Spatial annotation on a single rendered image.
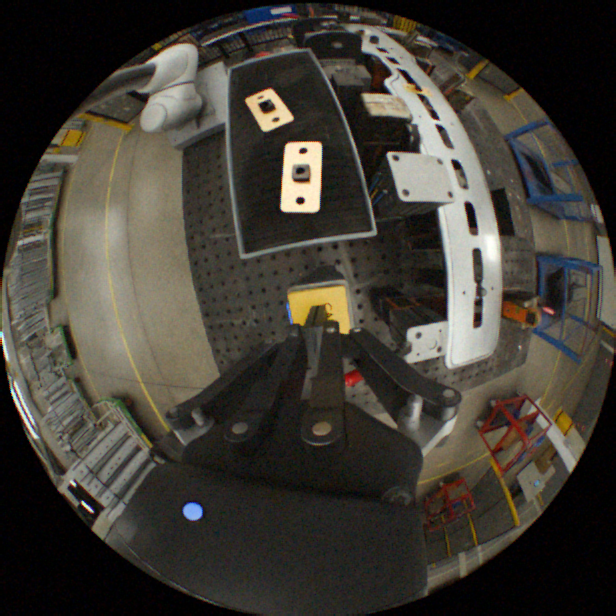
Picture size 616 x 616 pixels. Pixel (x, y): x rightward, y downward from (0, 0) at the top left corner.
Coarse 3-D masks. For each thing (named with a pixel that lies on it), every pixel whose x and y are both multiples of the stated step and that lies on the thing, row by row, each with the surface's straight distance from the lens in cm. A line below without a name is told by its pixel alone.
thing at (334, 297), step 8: (320, 288) 22; (328, 288) 22; (336, 288) 22; (344, 288) 22; (288, 296) 23; (296, 296) 22; (304, 296) 22; (312, 296) 22; (320, 296) 22; (328, 296) 22; (336, 296) 22; (344, 296) 22; (296, 304) 23; (304, 304) 22; (312, 304) 22; (320, 304) 22; (328, 304) 22; (336, 304) 22; (344, 304) 22; (296, 312) 23; (304, 312) 23; (328, 312) 22; (336, 312) 22; (344, 312) 22; (296, 320) 23; (304, 320) 23; (328, 320) 23; (344, 320) 23; (344, 328) 23
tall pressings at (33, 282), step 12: (24, 252) 718; (36, 252) 720; (12, 264) 745; (24, 264) 709; (36, 264) 711; (24, 276) 701; (36, 276) 703; (48, 276) 673; (12, 288) 709; (24, 288) 677; (36, 288) 674; (48, 288) 669; (12, 300) 680; (24, 300) 669; (36, 300) 670
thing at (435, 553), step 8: (440, 520) 745; (432, 528) 734; (440, 528) 740; (432, 536) 731; (440, 536) 735; (432, 544) 726; (440, 544) 733; (432, 552) 726; (440, 552) 733; (448, 552) 741; (432, 560) 727
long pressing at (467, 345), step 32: (384, 64) 72; (416, 64) 83; (416, 96) 61; (448, 128) 58; (448, 160) 51; (480, 192) 53; (448, 224) 44; (480, 224) 50; (448, 256) 43; (448, 288) 44; (448, 320) 46; (448, 352) 49; (480, 352) 56
